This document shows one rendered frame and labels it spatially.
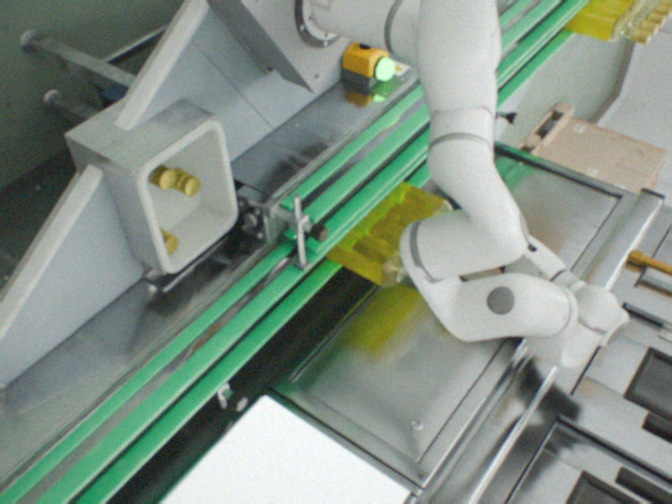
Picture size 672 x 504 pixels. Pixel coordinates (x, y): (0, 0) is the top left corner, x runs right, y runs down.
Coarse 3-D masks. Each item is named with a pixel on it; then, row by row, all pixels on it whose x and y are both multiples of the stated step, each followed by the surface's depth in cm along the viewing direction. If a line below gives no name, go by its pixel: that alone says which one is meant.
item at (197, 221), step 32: (160, 160) 100; (192, 160) 117; (224, 160) 113; (160, 192) 114; (224, 192) 118; (160, 224) 117; (192, 224) 121; (224, 224) 121; (160, 256) 110; (192, 256) 116
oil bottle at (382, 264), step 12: (348, 240) 131; (360, 240) 131; (372, 240) 131; (336, 252) 132; (348, 252) 129; (360, 252) 128; (372, 252) 128; (384, 252) 128; (396, 252) 128; (348, 264) 132; (360, 264) 129; (372, 264) 127; (384, 264) 126; (396, 264) 126; (372, 276) 129; (384, 276) 127; (396, 276) 127
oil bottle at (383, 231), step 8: (368, 216) 136; (376, 216) 136; (360, 224) 134; (368, 224) 134; (376, 224) 134; (384, 224) 134; (392, 224) 134; (368, 232) 133; (376, 232) 133; (384, 232) 132; (392, 232) 132; (400, 232) 132; (384, 240) 131; (392, 240) 131
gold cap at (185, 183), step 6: (174, 168) 114; (180, 174) 113; (186, 174) 113; (180, 180) 112; (186, 180) 112; (192, 180) 112; (198, 180) 113; (174, 186) 113; (180, 186) 112; (186, 186) 112; (192, 186) 113; (198, 186) 114; (186, 192) 112; (192, 192) 114
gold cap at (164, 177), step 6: (156, 168) 107; (162, 168) 107; (168, 168) 107; (156, 174) 107; (162, 174) 106; (168, 174) 107; (174, 174) 108; (150, 180) 108; (156, 180) 107; (162, 180) 107; (168, 180) 108; (174, 180) 109; (162, 186) 107; (168, 186) 108
